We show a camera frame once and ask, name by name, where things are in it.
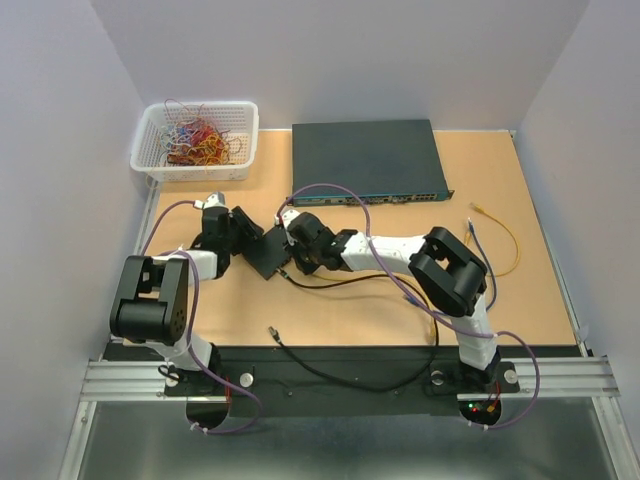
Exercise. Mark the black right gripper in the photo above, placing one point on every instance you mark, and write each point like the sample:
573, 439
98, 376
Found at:
307, 267

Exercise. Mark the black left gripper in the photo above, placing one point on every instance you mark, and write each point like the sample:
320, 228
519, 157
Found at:
249, 231

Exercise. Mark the small black network switch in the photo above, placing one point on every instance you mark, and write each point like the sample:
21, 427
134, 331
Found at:
269, 253

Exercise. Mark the black ethernet cable teal plug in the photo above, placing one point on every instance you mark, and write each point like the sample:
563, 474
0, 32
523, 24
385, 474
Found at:
432, 343

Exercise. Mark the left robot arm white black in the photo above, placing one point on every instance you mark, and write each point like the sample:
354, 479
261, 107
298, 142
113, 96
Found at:
151, 304

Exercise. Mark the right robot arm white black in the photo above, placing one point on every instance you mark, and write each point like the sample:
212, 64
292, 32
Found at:
451, 276

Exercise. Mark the white perforated plastic basket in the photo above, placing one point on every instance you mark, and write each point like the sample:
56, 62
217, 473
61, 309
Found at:
196, 141

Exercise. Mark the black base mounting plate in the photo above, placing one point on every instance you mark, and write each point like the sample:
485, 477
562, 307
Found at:
281, 381

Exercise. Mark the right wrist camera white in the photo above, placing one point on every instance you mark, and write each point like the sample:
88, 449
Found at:
286, 217

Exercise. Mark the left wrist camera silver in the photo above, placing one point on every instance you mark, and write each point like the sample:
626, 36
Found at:
215, 199

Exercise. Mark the large blue rack network switch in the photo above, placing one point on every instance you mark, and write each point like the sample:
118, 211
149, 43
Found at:
391, 161

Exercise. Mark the yellow ethernet cable long loop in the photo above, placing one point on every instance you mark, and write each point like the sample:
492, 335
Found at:
504, 237

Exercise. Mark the aluminium rail frame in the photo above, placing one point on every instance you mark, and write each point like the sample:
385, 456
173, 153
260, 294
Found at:
137, 433

